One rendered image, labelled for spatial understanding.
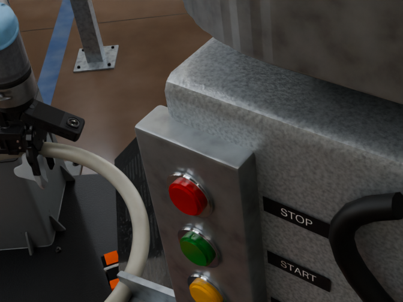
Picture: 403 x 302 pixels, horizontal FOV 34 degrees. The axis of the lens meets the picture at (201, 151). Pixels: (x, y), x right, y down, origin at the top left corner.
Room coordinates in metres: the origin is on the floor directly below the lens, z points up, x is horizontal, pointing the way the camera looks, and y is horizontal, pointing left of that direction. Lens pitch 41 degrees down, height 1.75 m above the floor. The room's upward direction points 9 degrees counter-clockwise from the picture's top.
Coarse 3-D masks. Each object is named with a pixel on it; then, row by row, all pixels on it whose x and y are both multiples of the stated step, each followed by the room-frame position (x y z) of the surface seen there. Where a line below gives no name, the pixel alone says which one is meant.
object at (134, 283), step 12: (120, 276) 0.67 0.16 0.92; (132, 276) 0.66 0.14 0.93; (132, 288) 0.65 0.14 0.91; (144, 288) 0.63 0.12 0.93; (156, 288) 0.62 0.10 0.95; (168, 288) 0.61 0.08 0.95; (132, 300) 0.65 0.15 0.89; (144, 300) 0.64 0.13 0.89; (156, 300) 0.62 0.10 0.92; (168, 300) 0.60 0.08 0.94
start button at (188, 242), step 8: (184, 240) 0.30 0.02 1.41; (192, 240) 0.29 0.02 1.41; (200, 240) 0.29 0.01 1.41; (184, 248) 0.30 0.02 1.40; (192, 248) 0.29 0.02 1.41; (200, 248) 0.29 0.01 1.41; (208, 248) 0.29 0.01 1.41; (192, 256) 0.29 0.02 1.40; (200, 256) 0.29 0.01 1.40; (208, 256) 0.28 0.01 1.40; (200, 264) 0.29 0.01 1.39; (208, 264) 0.28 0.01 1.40
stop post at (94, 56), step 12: (72, 0) 2.75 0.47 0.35; (84, 0) 2.74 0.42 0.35; (84, 12) 2.74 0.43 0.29; (84, 24) 2.75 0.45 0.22; (96, 24) 2.79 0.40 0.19; (84, 36) 2.75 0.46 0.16; (96, 36) 2.74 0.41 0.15; (84, 48) 2.75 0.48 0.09; (96, 48) 2.74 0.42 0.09; (108, 48) 2.86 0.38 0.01; (84, 60) 2.78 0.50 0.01; (96, 60) 2.74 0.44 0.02; (108, 60) 2.75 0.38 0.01
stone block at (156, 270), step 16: (128, 144) 1.35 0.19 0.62; (128, 160) 1.29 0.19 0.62; (128, 176) 1.23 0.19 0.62; (144, 176) 1.17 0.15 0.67; (144, 192) 1.11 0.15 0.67; (128, 224) 1.06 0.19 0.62; (128, 240) 1.01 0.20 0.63; (160, 240) 0.92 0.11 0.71; (128, 256) 0.96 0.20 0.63; (160, 256) 0.88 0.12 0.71; (144, 272) 0.88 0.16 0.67; (160, 272) 0.84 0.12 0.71
